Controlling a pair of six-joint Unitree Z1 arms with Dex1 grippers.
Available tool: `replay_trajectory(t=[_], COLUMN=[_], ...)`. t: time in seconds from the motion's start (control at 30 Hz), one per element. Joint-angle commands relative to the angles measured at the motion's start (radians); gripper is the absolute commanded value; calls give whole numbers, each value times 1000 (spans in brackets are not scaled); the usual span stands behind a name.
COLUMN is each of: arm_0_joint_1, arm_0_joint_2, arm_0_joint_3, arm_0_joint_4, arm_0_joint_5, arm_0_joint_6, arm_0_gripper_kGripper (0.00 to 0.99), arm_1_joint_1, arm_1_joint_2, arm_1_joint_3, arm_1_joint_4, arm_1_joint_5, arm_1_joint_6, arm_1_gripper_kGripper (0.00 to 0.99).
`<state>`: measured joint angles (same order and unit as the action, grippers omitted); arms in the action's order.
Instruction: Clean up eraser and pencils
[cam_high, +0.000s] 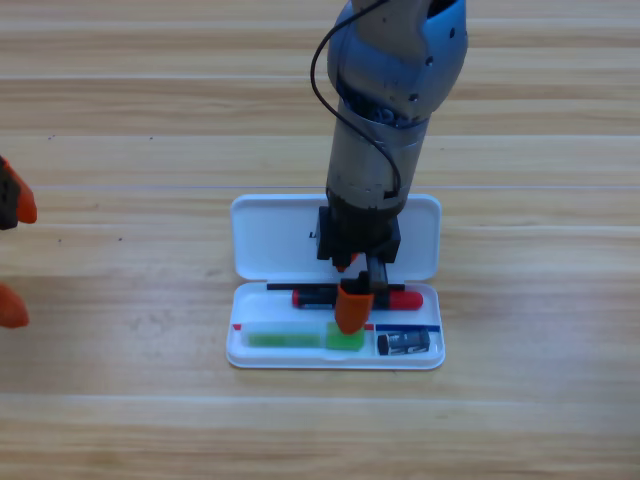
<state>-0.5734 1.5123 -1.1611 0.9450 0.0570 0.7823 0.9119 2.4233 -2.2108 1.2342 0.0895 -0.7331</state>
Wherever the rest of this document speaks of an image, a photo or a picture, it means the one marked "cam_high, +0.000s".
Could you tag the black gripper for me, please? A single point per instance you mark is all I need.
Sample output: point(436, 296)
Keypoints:
point(7, 205)
point(360, 232)

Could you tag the black and red marker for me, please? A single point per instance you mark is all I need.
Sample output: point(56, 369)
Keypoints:
point(405, 300)

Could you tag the green glue stick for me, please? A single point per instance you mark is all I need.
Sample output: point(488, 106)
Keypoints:
point(280, 340)

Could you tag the white Unitree pencil case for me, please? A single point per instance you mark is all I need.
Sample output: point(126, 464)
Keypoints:
point(270, 235)

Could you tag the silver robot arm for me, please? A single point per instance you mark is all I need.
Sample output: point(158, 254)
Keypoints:
point(375, 100)

